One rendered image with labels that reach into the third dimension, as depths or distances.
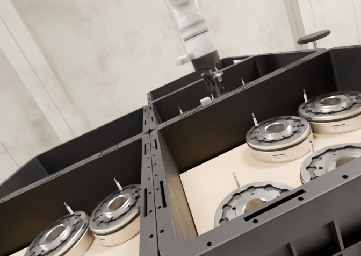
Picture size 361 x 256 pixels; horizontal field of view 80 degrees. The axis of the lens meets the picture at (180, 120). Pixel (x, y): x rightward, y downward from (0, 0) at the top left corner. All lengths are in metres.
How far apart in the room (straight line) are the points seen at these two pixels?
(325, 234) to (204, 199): 0.19
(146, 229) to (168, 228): 0.02
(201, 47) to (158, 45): 2.18
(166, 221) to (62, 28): 2.74
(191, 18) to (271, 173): 0.40
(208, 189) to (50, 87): 2.40
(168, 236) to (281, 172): 0.22
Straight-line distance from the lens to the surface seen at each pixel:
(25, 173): 0.76
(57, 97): 2.64
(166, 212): 0.20
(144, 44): 2.73
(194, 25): 0.58
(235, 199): 0.28
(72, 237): 0.40
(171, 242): 0.17
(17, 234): 0.56
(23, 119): 3.06
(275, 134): 0.38
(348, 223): 0.22
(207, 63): 0.58
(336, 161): 0.30
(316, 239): 0.21
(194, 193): 0.37
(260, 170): 0.37
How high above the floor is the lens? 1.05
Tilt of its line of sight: 17 degrees down
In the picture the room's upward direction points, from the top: 24 degrees counter-clockwise
